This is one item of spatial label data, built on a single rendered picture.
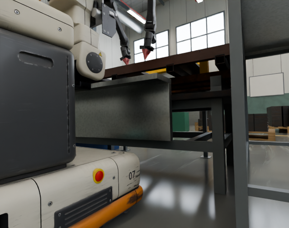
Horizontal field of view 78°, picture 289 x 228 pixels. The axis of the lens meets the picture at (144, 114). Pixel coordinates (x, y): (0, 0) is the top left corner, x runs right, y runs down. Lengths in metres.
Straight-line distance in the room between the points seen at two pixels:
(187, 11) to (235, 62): 10.78
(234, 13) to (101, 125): 1.06
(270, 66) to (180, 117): 5.55
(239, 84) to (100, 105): 1.00
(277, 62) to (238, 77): 8.90
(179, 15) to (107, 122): 10.59
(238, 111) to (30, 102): 0.66
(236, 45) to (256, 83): 8.71
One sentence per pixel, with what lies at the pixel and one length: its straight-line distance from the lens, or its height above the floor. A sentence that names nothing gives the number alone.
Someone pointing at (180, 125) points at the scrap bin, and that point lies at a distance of 5.11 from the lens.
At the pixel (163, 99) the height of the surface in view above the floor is 0.55.
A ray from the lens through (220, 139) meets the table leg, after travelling 1.12.
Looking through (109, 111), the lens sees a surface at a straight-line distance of 1.35.
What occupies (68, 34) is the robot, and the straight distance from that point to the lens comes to 0.71.
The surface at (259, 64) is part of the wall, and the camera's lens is 9.62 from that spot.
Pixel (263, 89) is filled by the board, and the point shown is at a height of 1.52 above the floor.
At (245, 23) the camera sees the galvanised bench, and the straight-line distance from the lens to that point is 1.48.
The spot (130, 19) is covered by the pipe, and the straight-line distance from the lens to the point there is 11.45.
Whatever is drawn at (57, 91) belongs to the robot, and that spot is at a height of 0.53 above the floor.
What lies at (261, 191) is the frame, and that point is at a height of 0.19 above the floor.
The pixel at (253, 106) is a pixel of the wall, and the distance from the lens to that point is 9.39.
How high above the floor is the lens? 0.44
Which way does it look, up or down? 1 degrees up
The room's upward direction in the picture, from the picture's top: 2 degrees counter-clockwise
